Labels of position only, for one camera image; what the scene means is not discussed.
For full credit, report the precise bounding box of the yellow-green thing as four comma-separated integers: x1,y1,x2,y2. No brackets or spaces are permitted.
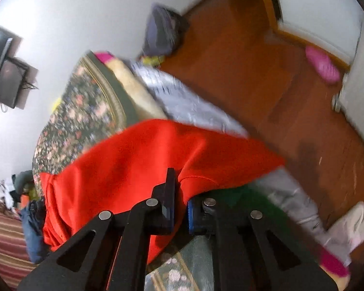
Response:
141,55,166,67

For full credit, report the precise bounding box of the grey white patterned sheet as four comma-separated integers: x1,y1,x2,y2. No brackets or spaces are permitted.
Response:
130,61,249,137

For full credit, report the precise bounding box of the blue garment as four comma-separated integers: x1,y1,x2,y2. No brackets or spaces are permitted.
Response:
20,198,50,264

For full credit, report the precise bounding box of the green cloth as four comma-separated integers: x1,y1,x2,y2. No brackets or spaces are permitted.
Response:
200,185,289,228

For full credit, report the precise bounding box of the floral blanket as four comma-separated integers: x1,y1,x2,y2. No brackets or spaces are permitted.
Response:
32,50,216,291

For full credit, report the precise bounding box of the red garment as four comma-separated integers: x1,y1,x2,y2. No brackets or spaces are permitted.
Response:
39,119,286,264

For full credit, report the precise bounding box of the purple grey bag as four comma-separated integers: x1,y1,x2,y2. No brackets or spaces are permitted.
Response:
142,3,190,57

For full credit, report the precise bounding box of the pink sock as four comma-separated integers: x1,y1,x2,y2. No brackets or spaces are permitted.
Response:
320,247,351,278

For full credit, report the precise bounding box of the white cabinet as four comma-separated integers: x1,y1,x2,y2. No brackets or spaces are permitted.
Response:
332,15,364,155

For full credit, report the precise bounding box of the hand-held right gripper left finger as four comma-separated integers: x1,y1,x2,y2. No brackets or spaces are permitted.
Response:
17,168,176,291

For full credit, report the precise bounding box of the black wall television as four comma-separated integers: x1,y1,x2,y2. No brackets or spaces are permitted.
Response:
0,24,31,114

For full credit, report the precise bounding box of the person's leg in grey pants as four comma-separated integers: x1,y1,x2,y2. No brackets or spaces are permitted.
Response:
252,170,352,267

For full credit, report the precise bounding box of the pink cloth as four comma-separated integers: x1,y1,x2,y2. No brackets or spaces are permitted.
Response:
94,51,116,64

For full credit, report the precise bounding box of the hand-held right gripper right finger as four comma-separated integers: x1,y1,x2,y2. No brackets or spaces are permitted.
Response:
187,196,338,291

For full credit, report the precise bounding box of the beige pillow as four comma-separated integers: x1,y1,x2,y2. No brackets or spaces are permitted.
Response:
108,59,167,122

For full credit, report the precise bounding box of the striped cloth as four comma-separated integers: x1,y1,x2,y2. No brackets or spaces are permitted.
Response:
0,191,38,282

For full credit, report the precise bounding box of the pink slipper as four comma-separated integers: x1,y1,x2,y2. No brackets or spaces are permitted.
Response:
305,46,342,85

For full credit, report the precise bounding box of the dark grey cloth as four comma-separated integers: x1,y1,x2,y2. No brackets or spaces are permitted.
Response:
11,170,34,202

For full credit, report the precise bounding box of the white fluffy slipper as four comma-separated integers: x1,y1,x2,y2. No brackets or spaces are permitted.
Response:
324,202,364,258

